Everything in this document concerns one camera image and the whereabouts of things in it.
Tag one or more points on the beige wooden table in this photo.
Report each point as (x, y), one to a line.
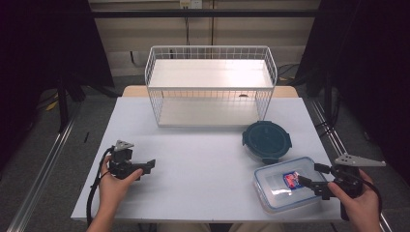
(135, 92)

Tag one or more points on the person's left leg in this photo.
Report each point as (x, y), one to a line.
(183, 228)

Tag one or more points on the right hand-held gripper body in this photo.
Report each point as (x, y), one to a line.
(349, 179)

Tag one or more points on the clear rectangular lidded container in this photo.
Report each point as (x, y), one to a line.
(277, 190)

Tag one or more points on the person's left hand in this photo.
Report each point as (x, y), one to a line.
(112, 188)

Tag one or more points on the small black floor item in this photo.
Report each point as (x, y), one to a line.
(86, 137)

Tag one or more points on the black metal stand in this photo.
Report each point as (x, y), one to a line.
(63, 106)

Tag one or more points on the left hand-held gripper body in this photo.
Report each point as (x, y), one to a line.
(122, 162)

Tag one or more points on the white wall socket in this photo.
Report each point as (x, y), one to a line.
(190, 3)

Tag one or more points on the dark teal round lid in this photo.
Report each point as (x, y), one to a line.
(267, 140)

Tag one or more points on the person's right leg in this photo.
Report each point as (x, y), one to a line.
(257, 228)

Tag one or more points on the black curtain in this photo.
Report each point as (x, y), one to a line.
(370, 64)
(38, 48)

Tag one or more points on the person's right hand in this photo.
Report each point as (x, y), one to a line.
(359, 206)

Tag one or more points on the person's leg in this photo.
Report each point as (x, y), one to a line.
(183, 228)
(257, 228)

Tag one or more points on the aluminium floor rail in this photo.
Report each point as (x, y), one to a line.
(332, 135)
(48, 164)

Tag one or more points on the black horizontal bar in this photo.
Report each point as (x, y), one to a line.
(225, 13)

